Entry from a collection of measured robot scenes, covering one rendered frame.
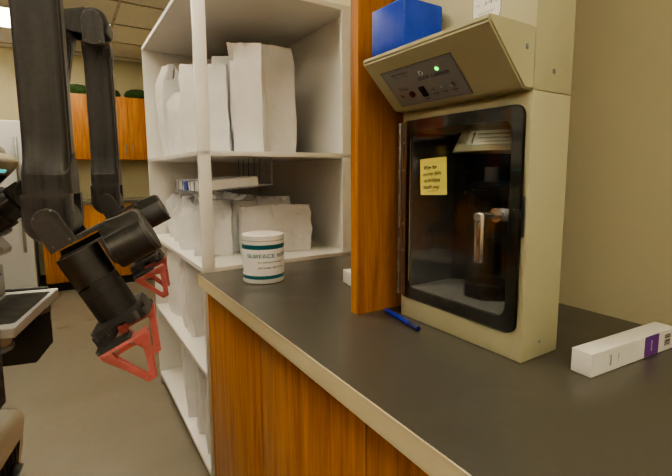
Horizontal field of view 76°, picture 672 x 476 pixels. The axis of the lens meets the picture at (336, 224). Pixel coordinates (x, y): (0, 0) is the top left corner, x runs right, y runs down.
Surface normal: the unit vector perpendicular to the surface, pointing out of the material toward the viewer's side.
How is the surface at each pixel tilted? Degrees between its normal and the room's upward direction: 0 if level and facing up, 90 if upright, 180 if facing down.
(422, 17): 90
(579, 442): 0
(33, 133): 89
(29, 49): 90
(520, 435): 0
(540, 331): 90
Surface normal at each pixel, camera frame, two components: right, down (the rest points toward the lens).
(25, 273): 0.54, 0.10
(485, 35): -0.59, 0.75
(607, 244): -0.84, 0.07
